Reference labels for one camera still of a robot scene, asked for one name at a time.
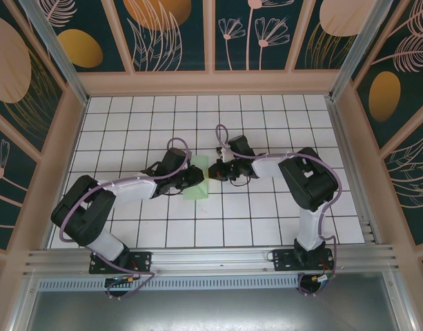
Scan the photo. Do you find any light green paper sheet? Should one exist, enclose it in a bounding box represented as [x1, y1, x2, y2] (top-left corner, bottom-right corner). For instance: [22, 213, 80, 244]
[182, 154, 211, 201]

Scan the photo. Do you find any aluminium frame post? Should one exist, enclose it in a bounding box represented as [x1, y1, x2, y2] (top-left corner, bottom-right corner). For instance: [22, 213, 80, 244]
[17, 0, 91, 106]
[328, 0, 395, 103]

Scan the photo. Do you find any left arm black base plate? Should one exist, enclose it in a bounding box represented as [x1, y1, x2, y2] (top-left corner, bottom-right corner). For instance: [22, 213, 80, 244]
[88, 250, 153, 276]

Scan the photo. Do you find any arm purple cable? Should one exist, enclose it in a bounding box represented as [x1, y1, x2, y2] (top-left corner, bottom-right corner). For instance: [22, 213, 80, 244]
[215, 123, 342, 297]
[59, 137, 194, 300]

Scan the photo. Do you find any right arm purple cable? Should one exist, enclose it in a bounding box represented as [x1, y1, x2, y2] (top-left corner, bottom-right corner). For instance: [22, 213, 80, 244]
[215, 123, 342, 297]

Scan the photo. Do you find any slotted grey cable duct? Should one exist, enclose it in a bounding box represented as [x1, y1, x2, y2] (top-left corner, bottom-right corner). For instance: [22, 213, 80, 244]
[37, 274, 302, 292]

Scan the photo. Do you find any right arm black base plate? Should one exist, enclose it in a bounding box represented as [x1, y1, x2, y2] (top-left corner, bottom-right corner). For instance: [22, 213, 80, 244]
[272, 248, 336, 273]

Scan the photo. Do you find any grey metal sheet panel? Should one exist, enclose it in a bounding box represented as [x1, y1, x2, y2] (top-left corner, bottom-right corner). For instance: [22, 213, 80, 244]
[10, 272, 415, 331]

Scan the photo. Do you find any aluminium side rail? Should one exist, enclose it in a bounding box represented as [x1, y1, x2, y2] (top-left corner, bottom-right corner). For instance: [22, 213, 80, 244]
[326, 98, 384, 246]

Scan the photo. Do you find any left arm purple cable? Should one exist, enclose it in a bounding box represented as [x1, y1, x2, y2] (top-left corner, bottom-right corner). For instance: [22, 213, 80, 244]
[59, 137, 194, 300]

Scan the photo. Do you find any aluminium mounting rail beam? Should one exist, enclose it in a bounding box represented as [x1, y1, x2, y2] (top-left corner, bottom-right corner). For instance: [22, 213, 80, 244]
[23, 243, 402, 277]

